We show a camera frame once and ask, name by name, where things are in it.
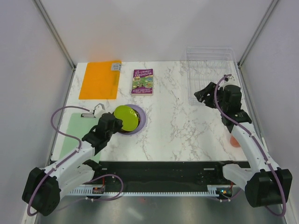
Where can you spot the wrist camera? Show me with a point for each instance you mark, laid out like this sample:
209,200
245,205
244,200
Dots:
99,109
228,81

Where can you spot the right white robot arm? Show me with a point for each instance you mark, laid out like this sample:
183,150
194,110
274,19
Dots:
266,183

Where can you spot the white slotted cable duct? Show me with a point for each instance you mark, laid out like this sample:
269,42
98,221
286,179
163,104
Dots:
208,191

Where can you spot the purple plastic plate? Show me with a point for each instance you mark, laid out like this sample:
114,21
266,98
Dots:
142,122

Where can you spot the orange cutting mat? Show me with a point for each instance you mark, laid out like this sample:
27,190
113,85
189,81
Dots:
101,80

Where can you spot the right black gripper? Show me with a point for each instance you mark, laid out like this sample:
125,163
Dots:
201,94

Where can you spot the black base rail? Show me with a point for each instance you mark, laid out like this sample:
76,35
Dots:
149,176

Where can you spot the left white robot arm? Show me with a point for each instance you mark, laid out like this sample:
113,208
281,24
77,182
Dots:
45,187

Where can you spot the yellow brown patterned plate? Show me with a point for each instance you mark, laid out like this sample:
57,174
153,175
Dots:
132,119

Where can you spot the green clipboard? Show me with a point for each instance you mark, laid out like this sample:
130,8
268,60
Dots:
78,126

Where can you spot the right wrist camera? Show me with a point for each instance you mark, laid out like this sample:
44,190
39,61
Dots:
228,81

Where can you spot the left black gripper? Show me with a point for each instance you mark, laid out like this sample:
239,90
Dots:
118,125

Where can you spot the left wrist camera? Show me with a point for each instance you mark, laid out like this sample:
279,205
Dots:
99,109

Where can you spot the lime green plate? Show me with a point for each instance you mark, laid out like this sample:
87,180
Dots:
128,116

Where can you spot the orange paper cup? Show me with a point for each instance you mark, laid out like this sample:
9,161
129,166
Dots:
234,142

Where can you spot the purple treehouse book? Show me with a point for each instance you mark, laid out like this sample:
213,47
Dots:
142,82

